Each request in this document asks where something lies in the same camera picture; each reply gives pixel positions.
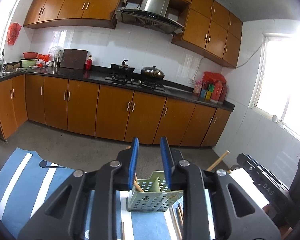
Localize lidded black wok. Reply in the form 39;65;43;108
141;66;165;81

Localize red basin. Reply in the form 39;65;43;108
23;51;38;60

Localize red plastic bag on wall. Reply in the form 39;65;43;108
7;22;21;46

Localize red oil bottle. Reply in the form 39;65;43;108
210;81;223;103

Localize blue white striped tablecloth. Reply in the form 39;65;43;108
0;147;216;240

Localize dark cutting board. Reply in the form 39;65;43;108
60;48;88;70

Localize green perforated utensil holder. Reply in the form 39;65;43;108
126;171;183;212

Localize bamboo chopstick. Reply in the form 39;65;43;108
177;203;183;227
134;174;143;192
121;222;125;240
169;206;182;240
206;150;230;172

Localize steel range hood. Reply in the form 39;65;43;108
115;0;184;35

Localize black gas stove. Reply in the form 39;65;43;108
104;74;166;92

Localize green basin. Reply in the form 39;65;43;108
21;59;38;68

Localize red bag on counter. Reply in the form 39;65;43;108
203;72;226;84

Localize lower wooden cabinets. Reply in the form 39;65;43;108
0;74;231;147

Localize white cup on windowsill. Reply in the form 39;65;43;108
271;115;278;123

